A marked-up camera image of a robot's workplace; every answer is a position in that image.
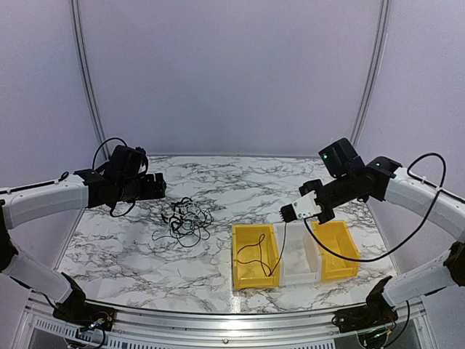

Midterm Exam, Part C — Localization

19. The white translucent bin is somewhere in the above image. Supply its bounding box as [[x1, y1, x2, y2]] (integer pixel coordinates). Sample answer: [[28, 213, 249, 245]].
[[272, 222, 322, 286]]

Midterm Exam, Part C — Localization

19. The black thin looped cable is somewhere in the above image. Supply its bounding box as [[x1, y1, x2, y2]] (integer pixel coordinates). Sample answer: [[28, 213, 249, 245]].
[[151, 206, 215, 249]]

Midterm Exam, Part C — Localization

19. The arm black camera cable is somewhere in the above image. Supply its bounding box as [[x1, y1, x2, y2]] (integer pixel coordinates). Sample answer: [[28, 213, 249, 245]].
[[92, 137, 137, 218], [308, 152, 447, 263]]

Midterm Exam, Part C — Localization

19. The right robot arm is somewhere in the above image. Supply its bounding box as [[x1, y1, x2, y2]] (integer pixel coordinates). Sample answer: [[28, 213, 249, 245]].
[[280, 138, 464, 332]]

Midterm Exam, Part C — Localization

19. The right yellow bin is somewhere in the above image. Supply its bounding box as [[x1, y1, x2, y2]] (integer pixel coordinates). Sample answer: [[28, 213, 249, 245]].
[[311, 220, 360, 281]]

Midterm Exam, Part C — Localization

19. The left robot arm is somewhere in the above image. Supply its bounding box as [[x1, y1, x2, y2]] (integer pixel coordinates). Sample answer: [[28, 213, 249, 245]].
[[1, 145, 166, 324]]

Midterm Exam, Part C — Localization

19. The yellow bin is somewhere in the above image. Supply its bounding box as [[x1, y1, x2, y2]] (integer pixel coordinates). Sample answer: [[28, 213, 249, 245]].
[[311, 220, 360, 281], [232, 224, 280, 289]]

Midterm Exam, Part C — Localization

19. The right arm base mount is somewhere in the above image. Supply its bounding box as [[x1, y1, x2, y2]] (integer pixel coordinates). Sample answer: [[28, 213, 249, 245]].
[[331, 276, 398, 333]]

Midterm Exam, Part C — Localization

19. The white thin cable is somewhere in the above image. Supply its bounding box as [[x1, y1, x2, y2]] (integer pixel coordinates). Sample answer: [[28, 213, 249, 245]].
[[174, 201, 210, 233]]

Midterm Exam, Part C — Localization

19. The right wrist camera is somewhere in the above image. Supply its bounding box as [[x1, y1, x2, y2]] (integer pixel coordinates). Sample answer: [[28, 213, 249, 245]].
[[280, 190, 323, 222]]

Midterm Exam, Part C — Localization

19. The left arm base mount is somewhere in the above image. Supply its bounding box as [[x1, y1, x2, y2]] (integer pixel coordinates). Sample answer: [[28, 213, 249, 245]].
[[53, 273, 116, 331]]

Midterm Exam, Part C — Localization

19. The aluminium front rail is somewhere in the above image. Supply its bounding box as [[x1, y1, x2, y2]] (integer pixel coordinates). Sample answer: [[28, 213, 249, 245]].
[[12, 293, 437, 348]]

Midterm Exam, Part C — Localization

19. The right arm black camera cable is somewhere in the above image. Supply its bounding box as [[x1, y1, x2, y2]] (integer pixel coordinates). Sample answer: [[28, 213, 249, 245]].
[[308, 152, 447, 263]]

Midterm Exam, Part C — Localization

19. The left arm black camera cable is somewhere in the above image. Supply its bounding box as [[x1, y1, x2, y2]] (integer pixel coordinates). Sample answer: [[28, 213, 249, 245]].
[[92, 137, 137, 218]]

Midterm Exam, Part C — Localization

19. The left yellow bin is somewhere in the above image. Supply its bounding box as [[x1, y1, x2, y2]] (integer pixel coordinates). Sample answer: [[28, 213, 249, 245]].
[[232, 224, 280, 289]]

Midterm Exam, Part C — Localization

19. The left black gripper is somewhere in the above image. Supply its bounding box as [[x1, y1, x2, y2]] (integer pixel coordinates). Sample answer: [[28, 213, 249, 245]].
[[117, 172, 166, 202]]

